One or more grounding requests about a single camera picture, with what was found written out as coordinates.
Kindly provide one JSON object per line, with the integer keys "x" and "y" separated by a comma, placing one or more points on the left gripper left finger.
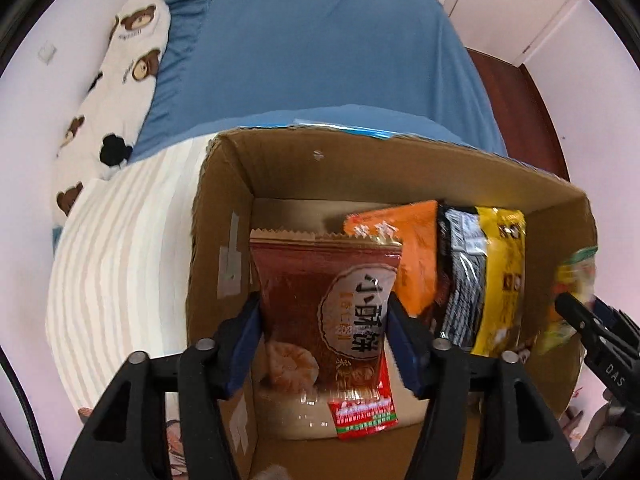
{"x": 125, "y": 437}

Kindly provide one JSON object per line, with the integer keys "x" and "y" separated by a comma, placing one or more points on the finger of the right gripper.
{"x": 603, "y": 325}

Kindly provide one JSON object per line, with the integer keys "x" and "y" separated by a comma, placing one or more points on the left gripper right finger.
{"x": 519, "y": 436}

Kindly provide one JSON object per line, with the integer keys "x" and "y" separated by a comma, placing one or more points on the green pea snack packet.
{"x": 576, "y": 275}

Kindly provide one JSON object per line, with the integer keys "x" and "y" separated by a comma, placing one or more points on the black yellow snack bag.
{"x": 482, "y": 258}

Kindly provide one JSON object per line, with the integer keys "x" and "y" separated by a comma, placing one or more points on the orange snack packet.
{"x": 413, "y": 225}

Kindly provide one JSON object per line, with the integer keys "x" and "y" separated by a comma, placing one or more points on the brown pastry packet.
{"x": 324, "y": 301}

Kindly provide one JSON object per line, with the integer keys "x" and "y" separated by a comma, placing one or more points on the red crown snack packet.
{"x": 366, "y": 415}

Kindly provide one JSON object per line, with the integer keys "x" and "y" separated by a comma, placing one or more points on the cat print blanket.
{"x": 120, "y": 271}

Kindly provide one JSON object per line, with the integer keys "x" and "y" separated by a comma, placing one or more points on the cardboard milk box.
{"x": 308, "y": 179}

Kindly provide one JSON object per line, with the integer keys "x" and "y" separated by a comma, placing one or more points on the bear print pillow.
{"x": 103, "y": 132}

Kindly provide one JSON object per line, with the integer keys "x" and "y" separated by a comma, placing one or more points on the blue bed sheet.
{"x": 394, "y": 65}

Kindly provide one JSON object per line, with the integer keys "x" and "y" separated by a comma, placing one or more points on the wall socket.
{"x": 46, "y": 53}

